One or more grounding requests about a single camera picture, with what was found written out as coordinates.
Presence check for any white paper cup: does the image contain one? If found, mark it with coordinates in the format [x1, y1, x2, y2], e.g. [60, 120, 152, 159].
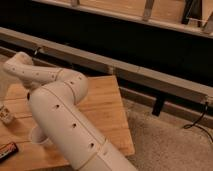
[29, 126, 52, 147]

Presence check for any black cable right floor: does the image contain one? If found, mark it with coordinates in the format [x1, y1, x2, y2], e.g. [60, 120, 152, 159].
[182, 101, 213, 143]

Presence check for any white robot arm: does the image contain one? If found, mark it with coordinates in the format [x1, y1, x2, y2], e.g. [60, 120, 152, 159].
[3, 52, 138, 171]

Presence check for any dark snack bar wrapper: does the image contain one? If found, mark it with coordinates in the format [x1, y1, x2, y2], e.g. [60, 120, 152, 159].
[0, 142, 19, 163]

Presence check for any wooden board table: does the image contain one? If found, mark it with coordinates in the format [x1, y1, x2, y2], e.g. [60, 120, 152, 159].
[0, 76, 135, 171]

